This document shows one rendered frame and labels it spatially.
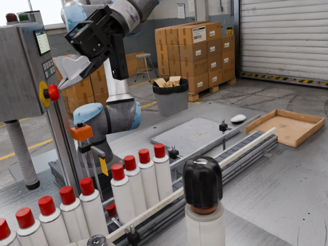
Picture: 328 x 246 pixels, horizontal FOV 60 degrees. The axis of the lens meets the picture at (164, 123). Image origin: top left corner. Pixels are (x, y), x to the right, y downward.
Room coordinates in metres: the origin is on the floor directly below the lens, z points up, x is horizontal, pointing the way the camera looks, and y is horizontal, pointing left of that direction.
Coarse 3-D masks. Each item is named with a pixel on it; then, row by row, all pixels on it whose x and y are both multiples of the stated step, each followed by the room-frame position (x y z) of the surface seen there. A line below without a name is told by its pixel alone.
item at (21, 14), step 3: (21, 12) 0.70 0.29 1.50; (18, 15) 0.69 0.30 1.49; (21, 15) 0.69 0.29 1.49; (24, 15) 0.69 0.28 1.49; (27, 15) 0.70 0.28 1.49; (18, 18) 0.69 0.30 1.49; (21, 18) 0.69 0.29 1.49; (24, 18) 0.69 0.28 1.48; (27, 18) 0.70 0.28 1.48; (21, 21) 0.69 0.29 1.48; (24, 21) 0.69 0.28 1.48; (27, 21) 0.69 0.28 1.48; (30, 21) 0.70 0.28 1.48
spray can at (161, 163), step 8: (160, 144) 0.78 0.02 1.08; (160, 152) 0.76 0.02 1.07; (152, 160) 0.77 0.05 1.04; (160, 160) 0.75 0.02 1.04; (168, 160) 0.77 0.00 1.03; (160, 168) 0.75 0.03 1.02; (168, 168) 0.76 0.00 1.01; (160, 176) 0.75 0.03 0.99; (168, 176) 0.76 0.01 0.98; (160, 184) 0.75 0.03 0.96; (168, 184) 0.75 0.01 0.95; (160, 192) 0.75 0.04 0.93; (168, 192) 0.75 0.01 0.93; (160, 200) 0.76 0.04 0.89
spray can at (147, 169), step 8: (144, 152) 0.74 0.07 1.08; (144, 160) 0.74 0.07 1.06; (144, 168) 0.73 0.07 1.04; (152, 168) 0.74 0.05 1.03; (144, 176) 0.73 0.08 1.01; (152, 176) 0.73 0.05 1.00; (144, 184) 0.73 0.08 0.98; (152, 184) 0.73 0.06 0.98; (144, 192) 0.73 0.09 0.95; (152, 192) 0.73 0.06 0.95; (152, 200) 0.73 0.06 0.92
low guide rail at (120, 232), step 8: (272, 128) 1.14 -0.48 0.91; (264, 136) 1.08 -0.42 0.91; (248, 144) 1.02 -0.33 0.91; (256, 144) 1.05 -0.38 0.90; (240, 152) 0.97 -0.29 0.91; (224, 160) 0.92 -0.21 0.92; (232, 160) 0.94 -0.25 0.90; (176, 192) 0.76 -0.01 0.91; (168, 200) 0.73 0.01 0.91; (152, 208) 0.70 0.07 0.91; (160, 208) 0.71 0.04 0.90; (144, 216) 0.67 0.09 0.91; (128, 224) 0.64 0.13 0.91; (136, 224) 0.65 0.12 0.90; (112, 232) 0.61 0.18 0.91; (120, 232) 0.62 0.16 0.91; (112, 240) 0.60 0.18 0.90
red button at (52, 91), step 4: (52, 84) 0.62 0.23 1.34; (48, 88) 0.60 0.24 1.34; (52, 88) 0.60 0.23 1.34; (56, 88) 0.61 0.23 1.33; (44, 92) 0.61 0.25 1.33; (48, 92) 0.60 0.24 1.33; (52, 92) 0.60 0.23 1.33; (56, 92) 0.61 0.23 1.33; (44, 96) 0.61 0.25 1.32; (48, 96) 0.61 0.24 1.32; (52, 96) 0.60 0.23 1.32; (56, 96) 0.60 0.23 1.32; (52, 100) 0.60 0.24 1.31; (56, 100) 0.61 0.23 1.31
